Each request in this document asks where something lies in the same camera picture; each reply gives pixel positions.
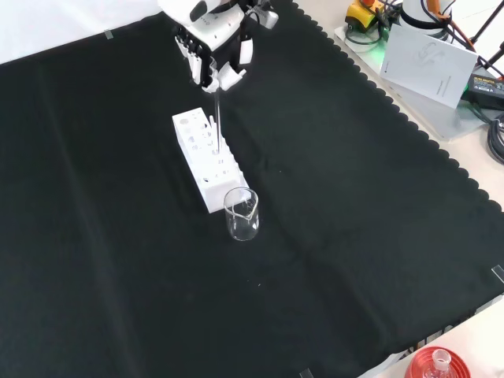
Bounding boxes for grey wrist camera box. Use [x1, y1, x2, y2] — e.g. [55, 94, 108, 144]
[245, 2, 280, 30]

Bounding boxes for white paper booklet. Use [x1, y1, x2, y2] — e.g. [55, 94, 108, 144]
[380, 24, 479, 109]

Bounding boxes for grey metal base plate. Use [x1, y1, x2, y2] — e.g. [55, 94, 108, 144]
[333, 22, 494, 143]

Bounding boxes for clear glass rod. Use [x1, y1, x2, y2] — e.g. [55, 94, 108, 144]
[212, 87, 223, 155]

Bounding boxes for black tripod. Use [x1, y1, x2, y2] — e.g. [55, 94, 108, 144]
[467, 0, 504, 78]

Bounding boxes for clear glass beaker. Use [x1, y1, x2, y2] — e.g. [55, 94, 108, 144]
[223, 187, 261, 243]

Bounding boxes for clear round-bottom flask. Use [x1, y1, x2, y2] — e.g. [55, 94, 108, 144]
[426, 349, 454, 378]

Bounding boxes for yellow stop button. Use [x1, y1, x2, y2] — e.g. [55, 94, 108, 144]
[345, 0, 390, 32]

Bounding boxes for black power adapter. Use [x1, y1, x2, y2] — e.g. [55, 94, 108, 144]
[459, 73, 504, 111]

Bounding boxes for orange cable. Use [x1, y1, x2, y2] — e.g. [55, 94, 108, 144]
[428, 0, 476, 50]

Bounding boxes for red ring stand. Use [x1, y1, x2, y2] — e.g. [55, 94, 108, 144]
[405, 346, 472, 378]

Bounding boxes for black bench cloth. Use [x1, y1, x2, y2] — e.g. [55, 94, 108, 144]
[0, 0, 504, 378]

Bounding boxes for black cable bundle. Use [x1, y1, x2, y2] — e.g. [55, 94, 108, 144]
[487, 112, 504, 165]

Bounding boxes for white test tube rack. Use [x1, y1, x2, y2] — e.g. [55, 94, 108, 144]
[171, 106, 252, 215]

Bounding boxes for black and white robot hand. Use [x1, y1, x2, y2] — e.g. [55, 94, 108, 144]
[157, 0, 256, 94]

